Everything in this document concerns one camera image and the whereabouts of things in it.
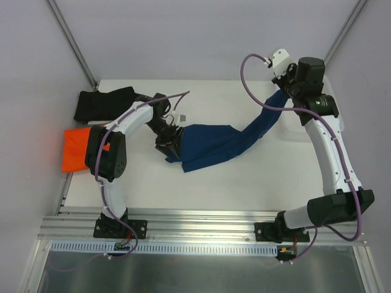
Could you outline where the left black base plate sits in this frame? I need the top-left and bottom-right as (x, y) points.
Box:
(93, 218), (148, 239)

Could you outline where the blue t shirt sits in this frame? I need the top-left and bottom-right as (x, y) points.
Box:
(166, 107), (281, 172)

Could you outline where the right corner aluminium profile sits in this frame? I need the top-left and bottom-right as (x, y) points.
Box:
(324, 0), (370, 67)

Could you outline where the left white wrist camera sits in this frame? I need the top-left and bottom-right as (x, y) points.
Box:
(172, 114), (186, 126)

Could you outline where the black folded t shirt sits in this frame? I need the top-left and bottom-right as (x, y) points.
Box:
(74, 87), (139, 123)

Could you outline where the corner aluminium profile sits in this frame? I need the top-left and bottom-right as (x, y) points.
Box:
(324, 0), (370, 67)
(45, 0), (98, 89)

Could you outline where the white plastic basket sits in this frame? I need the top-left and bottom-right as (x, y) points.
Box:
(278, 75), (345, 143)

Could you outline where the left corner aluminium profile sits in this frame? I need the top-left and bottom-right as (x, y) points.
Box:
(45, 0), (98, 89)

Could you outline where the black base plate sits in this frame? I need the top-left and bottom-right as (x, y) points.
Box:
(254, 222), (310, 244)
(93, 218), (148, 239)

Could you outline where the orange folded t shirt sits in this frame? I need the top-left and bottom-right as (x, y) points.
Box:
(61, 127), (92, 173)

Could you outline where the aluminium mounting rail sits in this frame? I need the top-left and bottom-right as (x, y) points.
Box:
(37, 207), (366, 245)

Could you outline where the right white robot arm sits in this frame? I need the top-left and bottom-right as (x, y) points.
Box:
(271, 56), (375, 241)

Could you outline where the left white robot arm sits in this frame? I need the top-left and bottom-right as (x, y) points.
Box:
(85, 92), (187, 237)

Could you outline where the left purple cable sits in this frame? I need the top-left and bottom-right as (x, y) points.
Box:
(93, 90), (191, 214)

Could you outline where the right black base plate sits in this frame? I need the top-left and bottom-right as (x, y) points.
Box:
(254, 222), (310, 244)

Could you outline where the white slotted cable duct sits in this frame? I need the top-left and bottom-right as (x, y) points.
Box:
(51, 241), (277, 257)

